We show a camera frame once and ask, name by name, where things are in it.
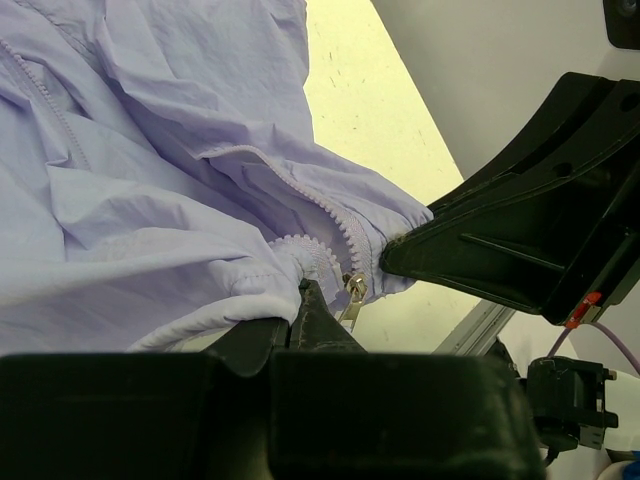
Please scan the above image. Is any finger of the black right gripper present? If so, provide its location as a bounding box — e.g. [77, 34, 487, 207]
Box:
[380, 162, 639, 325]
[430, 72, 639, 217]

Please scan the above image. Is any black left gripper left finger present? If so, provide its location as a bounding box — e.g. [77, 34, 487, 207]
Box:
[1, 319, 289, 479]

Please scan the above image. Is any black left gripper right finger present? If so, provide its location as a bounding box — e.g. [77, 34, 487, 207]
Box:
[269, 280, 546, 479]

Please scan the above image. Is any lilac zip jacket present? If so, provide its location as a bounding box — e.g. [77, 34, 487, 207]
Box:
[1, 1, 432, 355]

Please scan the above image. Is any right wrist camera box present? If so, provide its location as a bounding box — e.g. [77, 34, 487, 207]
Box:
[602, 0, 640, 51]

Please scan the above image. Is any aluminium table front rail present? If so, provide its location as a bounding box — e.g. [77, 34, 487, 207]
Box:
[434, 300, 516, 356]

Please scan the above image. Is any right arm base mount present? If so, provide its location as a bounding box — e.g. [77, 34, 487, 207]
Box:
[522, 356, 619, 453]

